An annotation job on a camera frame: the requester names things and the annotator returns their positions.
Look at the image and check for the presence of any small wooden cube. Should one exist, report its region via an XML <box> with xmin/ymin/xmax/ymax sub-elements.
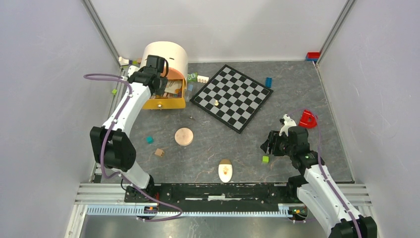
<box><xmin>155</xmin><ymin>148</ymin><xmax>165</xmax><ymax>157</ymax></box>

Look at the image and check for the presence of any white lego brick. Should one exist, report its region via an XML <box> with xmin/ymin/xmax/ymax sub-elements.
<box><xmin>197</xmin><ymin>75</ymin><xmax>210</xmax><ymax>84</ymax></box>

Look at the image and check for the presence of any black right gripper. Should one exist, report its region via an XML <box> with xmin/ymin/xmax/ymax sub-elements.
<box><xmin>260</xmin><ymin>130</ymin><xmax>295</xmax><ymax>157</ymax></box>

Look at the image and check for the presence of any black mounting rail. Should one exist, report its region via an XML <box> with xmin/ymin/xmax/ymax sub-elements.
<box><xmin>124</xmin><ymin>182</ymin><xmax>301</xmax><ymax>214</ymax></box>

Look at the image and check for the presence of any red letter D toy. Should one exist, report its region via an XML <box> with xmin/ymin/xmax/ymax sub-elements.
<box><xmin>298</xmin><ymin>110</ymin><xmax>317</xmax><ymax>129</ymax></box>

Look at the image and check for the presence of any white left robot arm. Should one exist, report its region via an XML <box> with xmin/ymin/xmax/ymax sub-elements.
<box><xmin>84</xmin><ymin>55</ymin><xmax>169</xmax><ymax>202</ymax></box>

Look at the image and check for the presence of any red blue bricks corner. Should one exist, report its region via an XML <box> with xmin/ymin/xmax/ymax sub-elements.
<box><xmin>305</xmin><ymin>52</ymin><xmax>320</xmax><ymax>62</ymax></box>

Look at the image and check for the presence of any small teal cube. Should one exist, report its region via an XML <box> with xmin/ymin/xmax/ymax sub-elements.
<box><xmin>146</xmin><ymin>136</ymin><xmax>154</xmax><ymax>144</ymax></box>

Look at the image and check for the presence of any white round drawer organizer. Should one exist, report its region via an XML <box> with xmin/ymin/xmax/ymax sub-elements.
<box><xmin>140</xmin><ymin>41</ymin><xmax>188</xmax><ymax>82</ymax></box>

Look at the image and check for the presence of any yellow drawer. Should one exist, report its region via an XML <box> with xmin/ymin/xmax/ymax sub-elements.
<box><xmin>142</xmin><ymin>80</ymin><xmax>186</xmax><ymax>110</ymax></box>

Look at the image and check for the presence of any round pink compact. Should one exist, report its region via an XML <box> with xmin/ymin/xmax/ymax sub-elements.
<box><xmin>174</xmin><ymin>127</ymin><xmax>194</xmax><ymax>146</ymax></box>

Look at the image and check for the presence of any blue lego brick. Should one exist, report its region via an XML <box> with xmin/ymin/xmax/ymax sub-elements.
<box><xmin>265</xmin><ymin>77</ymin><xmax>272</xmax><ymax>88</ymax></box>

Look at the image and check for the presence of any white orange sachet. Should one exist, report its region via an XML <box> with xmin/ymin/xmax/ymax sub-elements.
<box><xmin>164</xmin><ymin>80</ymin><xmax>183</xmax><ymax>94</ymax></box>

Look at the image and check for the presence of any black grey chessboard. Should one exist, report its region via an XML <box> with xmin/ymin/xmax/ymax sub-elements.
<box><xmin>190</xmin><ymin>64</ymin><xmax>273</xmax><ymax>134</ymax></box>

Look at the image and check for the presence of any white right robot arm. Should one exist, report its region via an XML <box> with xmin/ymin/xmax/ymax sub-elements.
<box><xmin>260</xmin><ymin>126</ymin><xmax>378</xmax><ymax>238</ymax></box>

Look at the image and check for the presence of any green toy block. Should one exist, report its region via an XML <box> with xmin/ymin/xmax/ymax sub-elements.
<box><xmin>187</xmin><ymin>72</ymin><xmax>198</xmax><ymax>82</ymax></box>

